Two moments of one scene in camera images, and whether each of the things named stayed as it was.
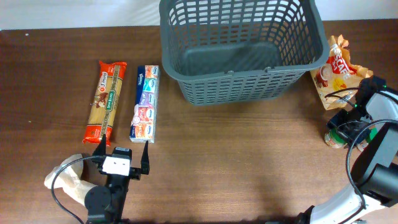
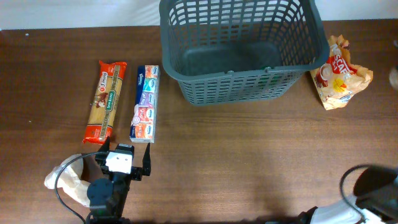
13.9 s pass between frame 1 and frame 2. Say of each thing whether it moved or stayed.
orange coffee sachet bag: stayed
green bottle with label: moved
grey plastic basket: stayed
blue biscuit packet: stayed
